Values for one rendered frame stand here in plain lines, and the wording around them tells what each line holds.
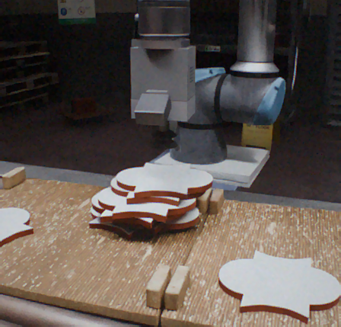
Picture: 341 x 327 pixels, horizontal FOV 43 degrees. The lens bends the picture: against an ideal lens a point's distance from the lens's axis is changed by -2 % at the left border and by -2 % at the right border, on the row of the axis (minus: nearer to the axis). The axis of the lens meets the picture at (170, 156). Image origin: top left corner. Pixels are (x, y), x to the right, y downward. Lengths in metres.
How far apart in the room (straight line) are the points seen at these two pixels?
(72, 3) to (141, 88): 5.79
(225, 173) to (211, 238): 0.40
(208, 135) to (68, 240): 0.54
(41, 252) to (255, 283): 0.31
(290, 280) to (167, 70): 0.33
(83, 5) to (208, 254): 5.80
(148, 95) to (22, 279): 0.30
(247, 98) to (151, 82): 0.43
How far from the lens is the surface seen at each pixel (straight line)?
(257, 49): 1.05
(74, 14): 6.40
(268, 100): 1.03
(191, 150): 1.11
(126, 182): 0.69
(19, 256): 0.68
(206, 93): 1.08
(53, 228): 0.74
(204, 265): 0.63
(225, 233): 0.71
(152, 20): 0.63
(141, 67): 0.65
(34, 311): 0.59
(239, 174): 1.06
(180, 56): 0.63
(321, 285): 0.59
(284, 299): 0.56
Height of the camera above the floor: 1.27
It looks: 18 degrees down
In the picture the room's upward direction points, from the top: straight up
